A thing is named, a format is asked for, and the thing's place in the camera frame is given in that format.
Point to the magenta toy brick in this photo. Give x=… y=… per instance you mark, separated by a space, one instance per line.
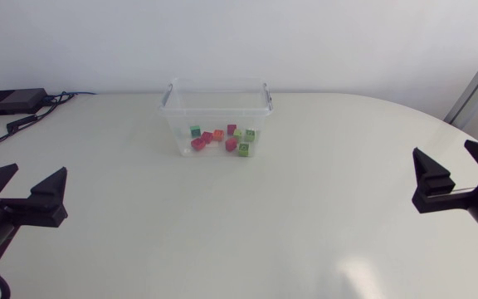
x=231 y=129

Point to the light green toy brick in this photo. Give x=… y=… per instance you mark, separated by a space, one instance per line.
x=237 y=134
x=250 y=135
x=244 y=150

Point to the orange toy brick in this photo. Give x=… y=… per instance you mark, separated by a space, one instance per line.
x=218 y=135

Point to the dark green toy brick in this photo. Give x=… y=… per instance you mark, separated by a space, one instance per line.
x=195 y=131

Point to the red toy brick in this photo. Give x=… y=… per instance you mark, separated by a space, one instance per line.
x=198 y=144
x=207 y=137
x=231 y=144

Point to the clear plastic container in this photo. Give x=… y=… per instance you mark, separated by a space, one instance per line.
x=216 y=106

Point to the black power brick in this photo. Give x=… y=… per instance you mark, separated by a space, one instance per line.
x=13 y=101

